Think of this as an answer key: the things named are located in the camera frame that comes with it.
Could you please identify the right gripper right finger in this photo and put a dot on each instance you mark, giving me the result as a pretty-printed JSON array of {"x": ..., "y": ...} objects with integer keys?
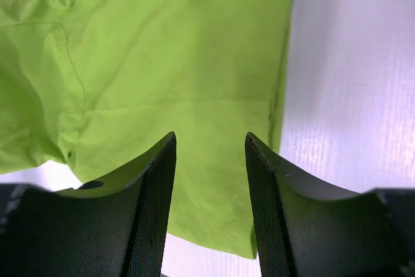
[{"x": 305, "y": 226}]

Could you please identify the lime green shorts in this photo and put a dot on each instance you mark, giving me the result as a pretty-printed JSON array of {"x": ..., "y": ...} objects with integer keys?
[{"x": 95, "y": 83}]

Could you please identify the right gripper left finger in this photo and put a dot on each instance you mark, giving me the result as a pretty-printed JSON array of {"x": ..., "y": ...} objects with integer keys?
[{"x": 115, "y": 225}]

